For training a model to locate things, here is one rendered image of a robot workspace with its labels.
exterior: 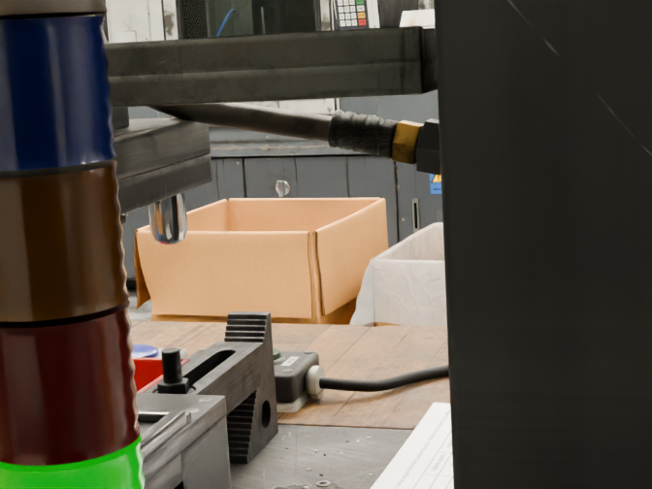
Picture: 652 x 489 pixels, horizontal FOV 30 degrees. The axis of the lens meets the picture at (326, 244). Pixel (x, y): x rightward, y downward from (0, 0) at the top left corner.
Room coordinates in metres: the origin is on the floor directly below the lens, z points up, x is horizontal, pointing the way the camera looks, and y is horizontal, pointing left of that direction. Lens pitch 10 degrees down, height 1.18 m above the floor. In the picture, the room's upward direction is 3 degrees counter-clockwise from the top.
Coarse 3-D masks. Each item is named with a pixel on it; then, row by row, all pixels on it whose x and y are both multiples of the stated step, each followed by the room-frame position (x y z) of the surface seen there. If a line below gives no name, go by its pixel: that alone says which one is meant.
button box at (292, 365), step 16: (288, 352) 0.95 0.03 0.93; (304, 352) 0.94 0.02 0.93; (288, 368) 0.90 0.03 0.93; (304, 368) 0.91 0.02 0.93; (320, 368) 0.92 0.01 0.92; (432, 368) 0.95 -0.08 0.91; (288, 384) 0.89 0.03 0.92; (304, 384) 0.91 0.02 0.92; (320, 384) 0.91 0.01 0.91; (336, 384) 0.91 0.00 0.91; (352, 384) 0.91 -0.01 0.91; (368, 384) 0.91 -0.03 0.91; (384, 384) 0.92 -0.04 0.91; (400, 384) 0.93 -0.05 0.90; (288, 400) 0.89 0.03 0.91; (304, 400) 0.90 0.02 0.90
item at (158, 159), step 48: (144, 48) 0.51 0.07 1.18; (192, 48) 0.51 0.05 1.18; (240, 48) 0.50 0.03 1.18; (288, 48) 0.49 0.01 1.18; (336, 48) 0.49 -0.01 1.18; (384, 48) 0.48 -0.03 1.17; (432, 48) 0.50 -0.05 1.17; (144, 96) 0.51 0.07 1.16; (192, 96) 0.51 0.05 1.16; (240, 96) 0.50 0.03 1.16; (288, 96) 0.50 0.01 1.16; (336, 96) 0.49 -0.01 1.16; (384, 96) 0.49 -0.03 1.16; (144, 144) 0.58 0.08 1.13; (192, 144) 0.64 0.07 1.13; (144, 192) 0.58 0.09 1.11
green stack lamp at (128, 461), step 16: (128, 448) 0.29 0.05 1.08; (0, 464) 0.28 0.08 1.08; (64, 464) 0.28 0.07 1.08; (80, 464) 0.28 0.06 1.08; (96, 464) 0.28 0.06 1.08; (112, 464) 0.28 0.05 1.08; (128, 464) 0.29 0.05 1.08; (0, 480) 0.28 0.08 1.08; (16, 480) 0.28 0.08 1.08; (32, 480) 0.28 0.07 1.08; (48, 480) 0.27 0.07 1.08; (64, 480) 0.28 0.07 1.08; (80, 480) 0.28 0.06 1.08; (96, 480) 0.28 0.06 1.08; (112, 480) 0.28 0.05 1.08; (128, 480) 0.28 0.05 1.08; (144, 480) 0.29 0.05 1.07
